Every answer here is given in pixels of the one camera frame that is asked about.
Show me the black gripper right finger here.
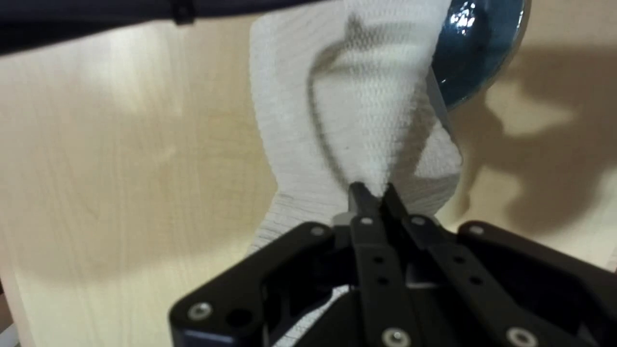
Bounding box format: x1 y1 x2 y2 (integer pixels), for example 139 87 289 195
383 183 617 347

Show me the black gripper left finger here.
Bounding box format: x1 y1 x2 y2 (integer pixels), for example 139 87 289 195
169 181 422 347

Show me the beige towel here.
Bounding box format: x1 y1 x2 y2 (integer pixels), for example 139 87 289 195
246 0 464 347

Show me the black cable tie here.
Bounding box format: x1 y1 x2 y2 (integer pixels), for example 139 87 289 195
171 0 196 27

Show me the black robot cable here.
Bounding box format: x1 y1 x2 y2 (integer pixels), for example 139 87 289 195
0 0 335 58

